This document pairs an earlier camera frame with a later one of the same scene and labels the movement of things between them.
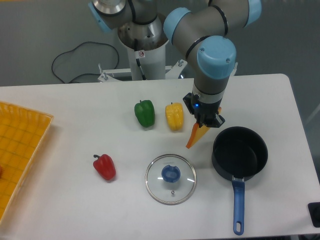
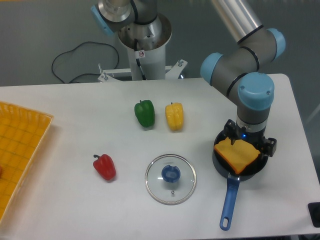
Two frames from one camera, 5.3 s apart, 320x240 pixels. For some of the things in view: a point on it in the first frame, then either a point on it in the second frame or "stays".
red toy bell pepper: [105, 165] stays
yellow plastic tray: [23, 132] stays
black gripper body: [205, 113] to [258, 139]
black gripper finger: [188, 100] to [230, 130]
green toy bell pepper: [145, 112] stays
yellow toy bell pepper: [175, 114] stays
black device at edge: [314, 210] stays
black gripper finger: [218, 124] to [271, 144]
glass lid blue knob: [170, 179] stays
